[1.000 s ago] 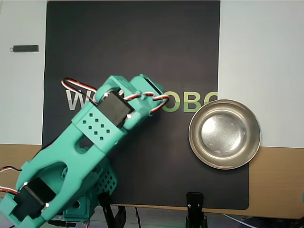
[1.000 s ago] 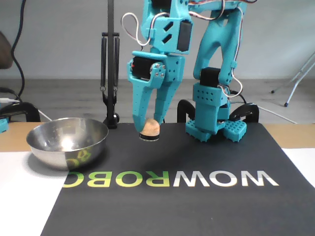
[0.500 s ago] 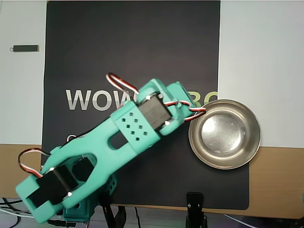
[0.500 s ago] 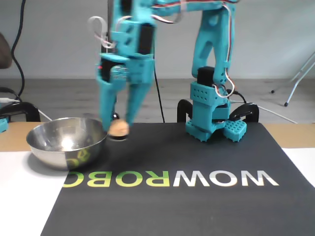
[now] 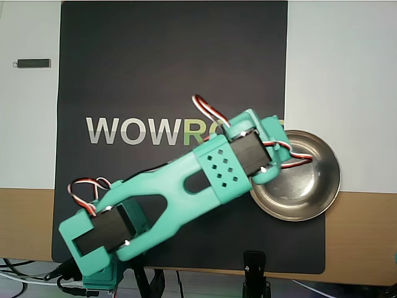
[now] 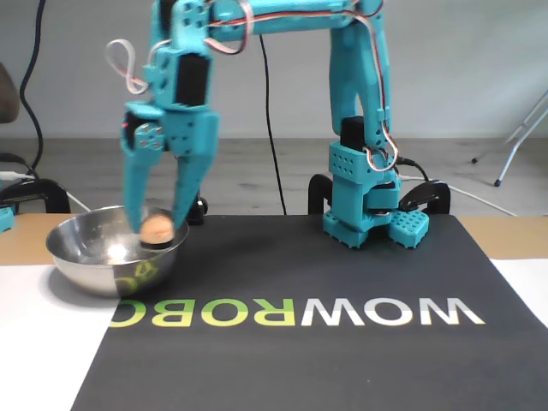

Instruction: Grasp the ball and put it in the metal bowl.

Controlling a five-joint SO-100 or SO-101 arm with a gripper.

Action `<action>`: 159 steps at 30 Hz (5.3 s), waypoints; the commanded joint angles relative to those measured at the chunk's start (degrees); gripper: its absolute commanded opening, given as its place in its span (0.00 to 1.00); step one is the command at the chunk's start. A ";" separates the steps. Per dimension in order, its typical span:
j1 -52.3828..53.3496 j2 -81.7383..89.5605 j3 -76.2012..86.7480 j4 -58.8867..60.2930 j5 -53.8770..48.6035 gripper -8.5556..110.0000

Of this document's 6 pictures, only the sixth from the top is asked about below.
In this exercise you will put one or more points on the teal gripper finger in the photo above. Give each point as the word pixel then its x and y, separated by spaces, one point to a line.
pixel 137 188
pixel 190 188

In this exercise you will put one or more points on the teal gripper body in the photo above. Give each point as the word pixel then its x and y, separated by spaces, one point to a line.
pixel 185 134

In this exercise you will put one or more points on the orange ball with black base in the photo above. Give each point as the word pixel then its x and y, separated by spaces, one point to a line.
pixel 156 231

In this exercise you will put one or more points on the teal robot base part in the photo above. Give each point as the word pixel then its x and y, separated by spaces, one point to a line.
pixel 6 218

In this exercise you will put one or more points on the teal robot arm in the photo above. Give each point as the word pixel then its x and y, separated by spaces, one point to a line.
pixel 347 85

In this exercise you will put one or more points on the metal bowl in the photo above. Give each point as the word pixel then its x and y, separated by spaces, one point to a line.
pixel 85 269

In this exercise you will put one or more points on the white paper sheet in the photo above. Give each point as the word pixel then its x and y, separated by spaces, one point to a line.
pixel 526 282
pixel 43 342

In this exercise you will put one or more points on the black mat with WOWROBO print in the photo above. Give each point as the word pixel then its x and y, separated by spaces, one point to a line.
pixel 257 364

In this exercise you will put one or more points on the white metal stand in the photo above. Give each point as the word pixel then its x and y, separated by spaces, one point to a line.
pixel 511 154

